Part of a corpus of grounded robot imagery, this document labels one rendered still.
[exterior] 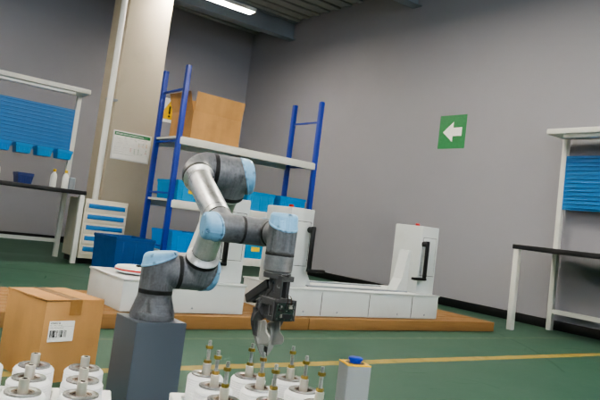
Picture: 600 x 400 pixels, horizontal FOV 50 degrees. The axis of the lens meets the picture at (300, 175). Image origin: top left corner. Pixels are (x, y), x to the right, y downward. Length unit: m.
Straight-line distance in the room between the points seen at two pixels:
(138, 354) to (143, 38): 6.48
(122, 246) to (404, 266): 2.61
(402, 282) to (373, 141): 3.73
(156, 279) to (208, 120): 4.89
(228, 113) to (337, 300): 3.17
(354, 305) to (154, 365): 2.67
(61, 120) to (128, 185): 1.13
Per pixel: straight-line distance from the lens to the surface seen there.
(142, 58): 8.35
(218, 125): 7.09
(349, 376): 1.85
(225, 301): 4.09
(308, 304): 4.47
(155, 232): 7.13
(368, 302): 4.82
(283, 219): 1.64
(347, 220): 8.87
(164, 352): 2.26
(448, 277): 7.58
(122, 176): 8.14
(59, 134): 7.75
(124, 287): 3.78
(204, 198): 1.80
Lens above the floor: 0.67
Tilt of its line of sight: 5 degrees up
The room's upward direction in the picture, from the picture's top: 7 degrees clockwise
